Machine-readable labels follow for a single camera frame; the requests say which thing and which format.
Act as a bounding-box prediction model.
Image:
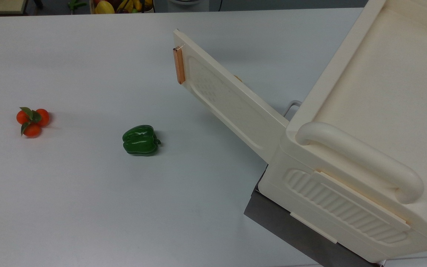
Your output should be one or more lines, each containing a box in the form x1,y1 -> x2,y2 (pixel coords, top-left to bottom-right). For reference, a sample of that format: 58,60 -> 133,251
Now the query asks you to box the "cream cabinet door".
173,29 -> 290,164

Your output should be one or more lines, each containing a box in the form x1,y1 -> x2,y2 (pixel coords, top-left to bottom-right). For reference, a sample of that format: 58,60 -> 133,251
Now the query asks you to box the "dark grey cabinet base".
244,165 -> 384,267

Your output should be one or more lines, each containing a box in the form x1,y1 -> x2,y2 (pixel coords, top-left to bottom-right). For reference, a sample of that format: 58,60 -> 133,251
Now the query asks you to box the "cream plastic cabinet body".
258,0 -> 427,264

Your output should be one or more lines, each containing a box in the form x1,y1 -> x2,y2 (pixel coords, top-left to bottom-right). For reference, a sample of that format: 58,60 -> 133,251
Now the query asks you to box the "green bell pepper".
122,125 -> 161,156

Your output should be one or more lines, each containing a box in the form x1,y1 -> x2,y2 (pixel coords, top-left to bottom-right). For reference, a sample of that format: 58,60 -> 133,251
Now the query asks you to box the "white round appliance base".
167,0 -> 210,13

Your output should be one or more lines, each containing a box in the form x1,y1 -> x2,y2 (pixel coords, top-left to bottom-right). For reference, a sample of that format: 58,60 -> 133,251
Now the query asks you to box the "fruit basket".
89,0 -> 156,14

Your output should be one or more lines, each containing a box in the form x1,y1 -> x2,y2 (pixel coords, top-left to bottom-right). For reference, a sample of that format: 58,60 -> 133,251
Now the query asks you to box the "yellow banana bunch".
117,0 -> 143,12

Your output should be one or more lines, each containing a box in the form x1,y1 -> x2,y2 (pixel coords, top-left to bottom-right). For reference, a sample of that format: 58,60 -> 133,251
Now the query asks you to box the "yellow red mango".
95,1 -> 115,14

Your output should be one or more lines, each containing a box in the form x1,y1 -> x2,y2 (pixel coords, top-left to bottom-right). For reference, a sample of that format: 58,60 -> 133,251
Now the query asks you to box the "red tomato cluster with leaves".
16,107 -> 50,138

